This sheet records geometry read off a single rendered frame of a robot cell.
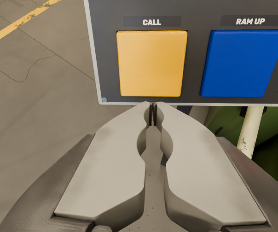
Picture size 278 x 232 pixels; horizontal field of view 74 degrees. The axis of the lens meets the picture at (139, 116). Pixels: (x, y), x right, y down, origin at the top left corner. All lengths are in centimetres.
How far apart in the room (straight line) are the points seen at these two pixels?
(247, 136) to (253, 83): 40
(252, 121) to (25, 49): 186
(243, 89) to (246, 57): 4
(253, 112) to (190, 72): 48
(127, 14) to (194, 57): 9
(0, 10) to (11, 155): 167
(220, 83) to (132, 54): 11
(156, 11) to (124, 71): 7
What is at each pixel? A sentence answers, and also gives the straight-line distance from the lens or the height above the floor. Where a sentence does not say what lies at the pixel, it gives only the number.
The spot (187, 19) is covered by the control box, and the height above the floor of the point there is 105.
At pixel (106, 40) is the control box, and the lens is 22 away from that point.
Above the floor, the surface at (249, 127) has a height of 64.
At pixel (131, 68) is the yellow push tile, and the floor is 101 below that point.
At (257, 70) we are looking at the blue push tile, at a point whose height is 101.
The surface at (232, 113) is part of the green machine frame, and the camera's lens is 92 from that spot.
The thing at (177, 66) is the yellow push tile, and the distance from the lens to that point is 22.
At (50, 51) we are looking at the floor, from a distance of 192.
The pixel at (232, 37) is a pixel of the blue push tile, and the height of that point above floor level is 104.
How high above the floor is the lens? 117
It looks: 63 degrees down
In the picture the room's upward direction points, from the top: 4 degrees counter-clockwise
